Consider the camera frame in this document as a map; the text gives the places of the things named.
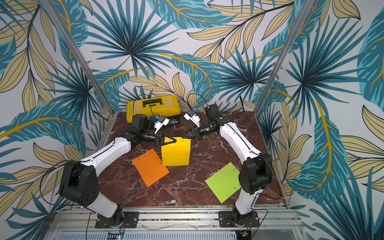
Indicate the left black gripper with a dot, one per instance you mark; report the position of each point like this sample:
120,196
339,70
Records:
174,140

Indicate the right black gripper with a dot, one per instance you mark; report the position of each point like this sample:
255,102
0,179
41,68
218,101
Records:
195,133

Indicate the yellow paper sheet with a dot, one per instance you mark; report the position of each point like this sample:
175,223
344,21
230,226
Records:
176,154

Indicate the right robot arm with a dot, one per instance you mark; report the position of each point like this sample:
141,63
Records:
256,173

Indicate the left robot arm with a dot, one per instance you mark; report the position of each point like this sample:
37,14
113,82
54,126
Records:
79,183

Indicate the orange paper sheet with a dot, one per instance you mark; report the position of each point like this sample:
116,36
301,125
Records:
150,167

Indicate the yellow black toolbox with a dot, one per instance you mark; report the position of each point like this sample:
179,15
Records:
167,106

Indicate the lime green paper sheet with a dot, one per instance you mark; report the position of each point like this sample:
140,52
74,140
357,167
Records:
225,182

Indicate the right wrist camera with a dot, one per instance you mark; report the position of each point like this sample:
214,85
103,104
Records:
192,116

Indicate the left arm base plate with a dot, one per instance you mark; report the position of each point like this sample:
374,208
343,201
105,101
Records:
119,220

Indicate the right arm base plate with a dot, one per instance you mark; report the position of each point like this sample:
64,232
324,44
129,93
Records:
228,219

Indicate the aluminium front frame rail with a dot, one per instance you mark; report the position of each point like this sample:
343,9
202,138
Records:
274,222

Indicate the left aluminium corner post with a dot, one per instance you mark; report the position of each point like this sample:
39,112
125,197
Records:
58,21

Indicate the aluminium corner post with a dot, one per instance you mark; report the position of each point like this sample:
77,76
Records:
300,20
58,21

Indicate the right aluminium corner post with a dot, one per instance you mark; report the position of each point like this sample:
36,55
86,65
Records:
300,20

